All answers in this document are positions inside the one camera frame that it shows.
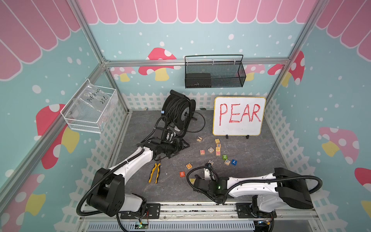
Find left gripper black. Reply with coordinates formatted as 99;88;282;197
160;138;190;159

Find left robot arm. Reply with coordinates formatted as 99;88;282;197
76;128;190;217

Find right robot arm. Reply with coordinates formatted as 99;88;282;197
187;163;323;218

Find whiteboard with red PEAR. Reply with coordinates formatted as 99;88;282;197
213;96;266;136

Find yellow black pliers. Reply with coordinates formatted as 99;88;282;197
148;156;162;184

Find wooden Q block orange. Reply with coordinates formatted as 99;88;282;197
186;163;193;170

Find wooden block beside blue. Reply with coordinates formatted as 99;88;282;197
224;159;231;166

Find wooden N block stack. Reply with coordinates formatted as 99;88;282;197
215;147;221;156

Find black box in basket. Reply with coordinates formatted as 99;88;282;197
185;73;212;89

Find black cable reel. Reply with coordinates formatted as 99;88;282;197
161;90;206;138

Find clear plastic wall bin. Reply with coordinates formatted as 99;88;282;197
60;79;118;133

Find black wire mesh basket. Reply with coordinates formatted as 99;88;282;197
184;54;246;88

